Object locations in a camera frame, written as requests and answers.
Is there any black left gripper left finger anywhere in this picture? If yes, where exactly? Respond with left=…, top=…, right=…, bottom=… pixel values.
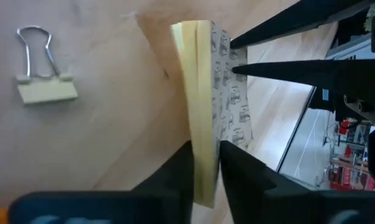
left=8, top=139, right=195, bottom=224

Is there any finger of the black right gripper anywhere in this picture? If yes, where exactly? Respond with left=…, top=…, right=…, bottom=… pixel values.
left=229, top=0, right=375, bottom=49
left=231, top=58, right=375, bottom=104

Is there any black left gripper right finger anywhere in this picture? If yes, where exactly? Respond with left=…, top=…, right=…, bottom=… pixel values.
left=219, top=139, right=375, bottom=224

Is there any yellow sticky note pad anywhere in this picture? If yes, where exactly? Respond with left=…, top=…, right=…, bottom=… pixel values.
left=169, top=19, right=254, bottom=209

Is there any pale yellow binder clip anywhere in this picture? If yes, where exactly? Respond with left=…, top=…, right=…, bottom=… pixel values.
left=15, top=26, right=79, bottom=105

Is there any red background equipment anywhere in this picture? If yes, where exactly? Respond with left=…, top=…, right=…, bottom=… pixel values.
left=329, top=118, right=375, bottom=192

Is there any black aluminium table frame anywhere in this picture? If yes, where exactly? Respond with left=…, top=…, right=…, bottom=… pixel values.
left=275, top=86, right=318, bottom=172

